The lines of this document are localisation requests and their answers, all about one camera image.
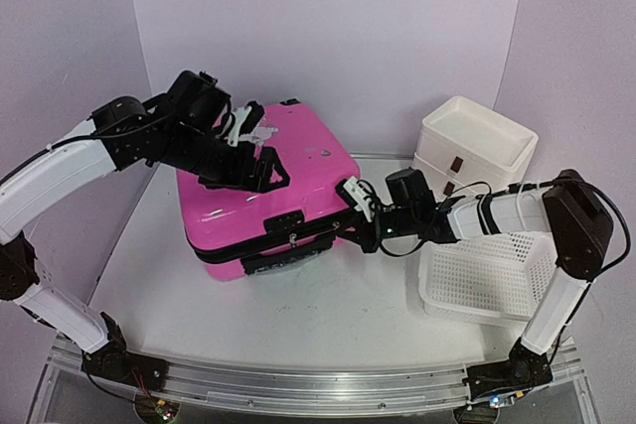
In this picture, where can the pink cartoon child suitcase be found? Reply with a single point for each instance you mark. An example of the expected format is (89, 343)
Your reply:
(237, 233)

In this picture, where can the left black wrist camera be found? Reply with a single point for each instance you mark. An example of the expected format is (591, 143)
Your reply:
(197, 101)

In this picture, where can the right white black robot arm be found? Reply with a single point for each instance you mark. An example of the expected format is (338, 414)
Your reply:
(580, 219)

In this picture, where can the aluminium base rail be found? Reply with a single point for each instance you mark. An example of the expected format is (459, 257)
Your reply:
(306, 393)

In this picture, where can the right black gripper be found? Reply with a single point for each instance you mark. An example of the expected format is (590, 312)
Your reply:
(361, 237)

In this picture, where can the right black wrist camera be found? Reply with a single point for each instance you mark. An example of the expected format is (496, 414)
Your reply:
(409, 188)

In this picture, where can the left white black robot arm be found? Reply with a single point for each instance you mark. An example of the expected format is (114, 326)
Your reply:
(115, 137)

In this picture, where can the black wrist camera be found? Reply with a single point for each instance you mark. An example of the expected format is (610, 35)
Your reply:
(197, 101)
(409, 188)

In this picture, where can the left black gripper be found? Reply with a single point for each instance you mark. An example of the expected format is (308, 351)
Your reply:
(240, 177)

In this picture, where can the white perforated plastic basket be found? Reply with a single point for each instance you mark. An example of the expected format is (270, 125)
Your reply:
(496, 280)

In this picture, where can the white three-drawer storage cabinet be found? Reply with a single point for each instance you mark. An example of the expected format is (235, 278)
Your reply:
(462, 142)

